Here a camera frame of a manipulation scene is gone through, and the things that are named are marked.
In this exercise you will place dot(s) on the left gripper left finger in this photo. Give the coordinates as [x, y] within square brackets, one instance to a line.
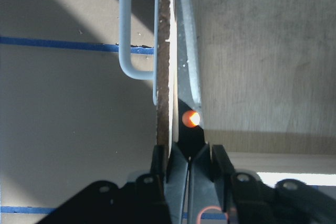
[158, 171]

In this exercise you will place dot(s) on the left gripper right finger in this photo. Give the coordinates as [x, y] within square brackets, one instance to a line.
[222, 172]

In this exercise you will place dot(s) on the grey orange scissors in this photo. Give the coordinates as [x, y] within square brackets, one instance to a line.
[189, 187]

